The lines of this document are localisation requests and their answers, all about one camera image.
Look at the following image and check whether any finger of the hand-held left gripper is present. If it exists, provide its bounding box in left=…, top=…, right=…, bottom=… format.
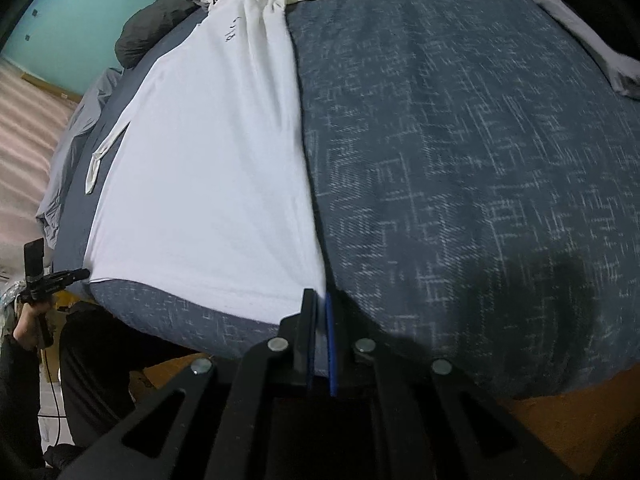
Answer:
left=47, top=268, right=91, bottom=291

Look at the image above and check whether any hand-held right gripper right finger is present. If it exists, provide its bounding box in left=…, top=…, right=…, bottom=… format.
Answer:
left=325, top=292, right=583, bottom=480

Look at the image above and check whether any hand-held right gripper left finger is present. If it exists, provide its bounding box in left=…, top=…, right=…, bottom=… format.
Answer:
left=57, top=288, right=318, bottom=480

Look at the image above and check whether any white printed long-sleeve shirt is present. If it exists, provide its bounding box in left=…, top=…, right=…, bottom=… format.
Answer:
left=84, top=0, right=503, bottom=325

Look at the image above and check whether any person's left forearm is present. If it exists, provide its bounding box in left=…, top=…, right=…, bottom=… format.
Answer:
left=0, top=332, right=47, bottom=471

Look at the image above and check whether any person's left hand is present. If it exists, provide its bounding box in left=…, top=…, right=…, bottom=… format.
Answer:
left=12, top=302, right=51, bottom=352

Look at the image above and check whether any colourful plastic bag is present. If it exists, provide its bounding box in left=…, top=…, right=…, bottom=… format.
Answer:
left=0, top=282, right=23, bottom=333

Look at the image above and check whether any person's black clothing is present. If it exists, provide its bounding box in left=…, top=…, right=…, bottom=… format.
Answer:
left=42, top=302, right=241, bottom=468

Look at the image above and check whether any pink striped curtain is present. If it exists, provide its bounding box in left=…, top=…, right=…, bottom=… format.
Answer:
left=0, top=55, right=83, bottom=281

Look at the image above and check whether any wooden trim strip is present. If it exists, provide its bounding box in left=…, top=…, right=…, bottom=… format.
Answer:
left=20, top=72, right=83, bottom=103

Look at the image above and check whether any blue mottled bed cover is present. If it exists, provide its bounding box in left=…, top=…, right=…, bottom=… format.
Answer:
left=52, top=0, right=640, bottom=401

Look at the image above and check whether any dark grey rolled duvet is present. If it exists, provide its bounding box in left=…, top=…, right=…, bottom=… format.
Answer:
left=114, top=0, right=321, bottom=68

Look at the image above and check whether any grey cloth strip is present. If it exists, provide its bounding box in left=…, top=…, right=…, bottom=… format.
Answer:
left=487, top=0, right=640, bottom=97

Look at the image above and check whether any wooden bed frame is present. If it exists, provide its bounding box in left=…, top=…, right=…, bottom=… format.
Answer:
left=127, top=352, right=640, bottom=478

